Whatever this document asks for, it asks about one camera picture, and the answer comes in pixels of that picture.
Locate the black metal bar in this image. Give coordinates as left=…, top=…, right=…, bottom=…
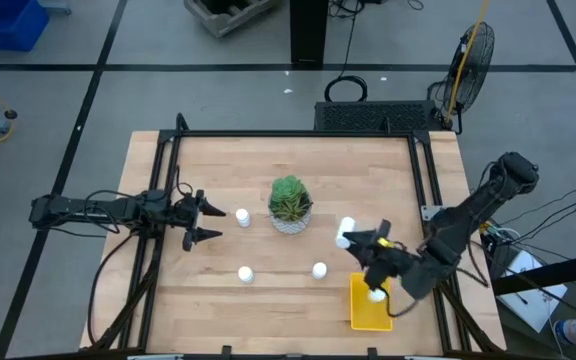
left=491, top=249, right=576, bottom=296

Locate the black floor fan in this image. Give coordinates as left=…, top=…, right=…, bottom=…
left=427, top=20, right=497, bottom=135

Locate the blue plastic bin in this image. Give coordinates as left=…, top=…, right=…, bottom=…
left=0, top=0, right=50, bottom=52

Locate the black floor cable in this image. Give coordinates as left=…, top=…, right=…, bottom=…
left=498, top=177, right=576, bottom=226

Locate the grey wooden crate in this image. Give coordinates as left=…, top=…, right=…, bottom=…
left=183, top=0, right=279, bottom=39

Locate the black perforated metal box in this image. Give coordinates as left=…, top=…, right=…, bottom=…
left=313, top=99, right=444, bottom=133

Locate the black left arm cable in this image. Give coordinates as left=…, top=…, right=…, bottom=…
left=86, top=229, right=142, bottom=346

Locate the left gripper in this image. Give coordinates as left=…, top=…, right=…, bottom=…
left=172, top=188, right=227, bottom=252

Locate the yellow plastic basket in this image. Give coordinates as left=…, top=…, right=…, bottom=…
left=348, top=271, right=394, bottom=332

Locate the white cardboard box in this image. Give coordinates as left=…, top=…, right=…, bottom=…
left=497, top=249, right=568, bottom=334

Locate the coiled black cable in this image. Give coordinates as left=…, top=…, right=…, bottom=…
left=323, top=0, right=369, bottom=104

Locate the triangle patterned plant pot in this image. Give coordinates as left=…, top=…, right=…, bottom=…
left=267, top=194, right=314, bottom=235

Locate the yellow hanging cable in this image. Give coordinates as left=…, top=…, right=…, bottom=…
left=443, top=0, right=490, bottom=126

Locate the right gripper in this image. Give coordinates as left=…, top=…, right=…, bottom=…
left=348, top=219, right=414, bottom=291

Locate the black aluminium table frame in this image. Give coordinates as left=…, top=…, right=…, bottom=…
left=80, top=112, right=507, bottom=359

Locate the black rectangular pillar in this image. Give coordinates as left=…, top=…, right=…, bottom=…
left=289, top=0, right=329, bottom=69

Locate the green succulent plant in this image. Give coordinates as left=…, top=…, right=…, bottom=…
left=269, top=174, right=313, bottom=222

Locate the silver mounting plate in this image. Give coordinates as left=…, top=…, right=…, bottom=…
left=420, top=204, right=444, bottom=222

